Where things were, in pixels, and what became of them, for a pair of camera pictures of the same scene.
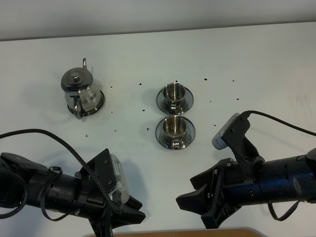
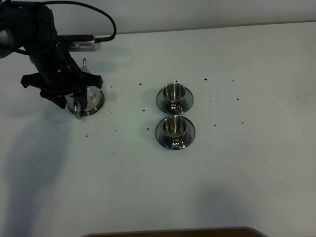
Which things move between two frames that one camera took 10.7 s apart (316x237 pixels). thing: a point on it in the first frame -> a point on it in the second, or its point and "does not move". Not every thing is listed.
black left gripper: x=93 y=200 -> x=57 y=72
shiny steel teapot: x=121 y=180 -> x=90 y=46
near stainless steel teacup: x=174 y=129 does not move
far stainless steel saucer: x=187 y=102 does not move
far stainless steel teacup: x=174 y=93 does not move
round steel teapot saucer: x=101 y=104 does not move
